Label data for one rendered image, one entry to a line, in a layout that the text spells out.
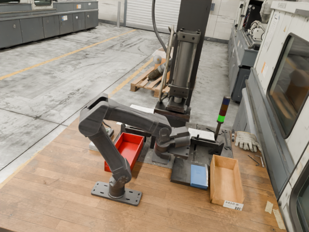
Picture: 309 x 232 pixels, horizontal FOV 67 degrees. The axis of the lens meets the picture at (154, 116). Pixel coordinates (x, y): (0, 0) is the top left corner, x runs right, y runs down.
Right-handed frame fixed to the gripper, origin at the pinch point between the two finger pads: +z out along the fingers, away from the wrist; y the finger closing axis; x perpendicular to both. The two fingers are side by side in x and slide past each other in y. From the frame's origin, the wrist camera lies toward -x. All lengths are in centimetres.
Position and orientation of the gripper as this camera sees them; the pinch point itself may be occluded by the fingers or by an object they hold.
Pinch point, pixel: (160, 158)
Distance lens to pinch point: 104.1
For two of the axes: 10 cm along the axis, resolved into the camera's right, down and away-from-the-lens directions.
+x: -9.7, -2.1, 0.9
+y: 2.2, -8.4, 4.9
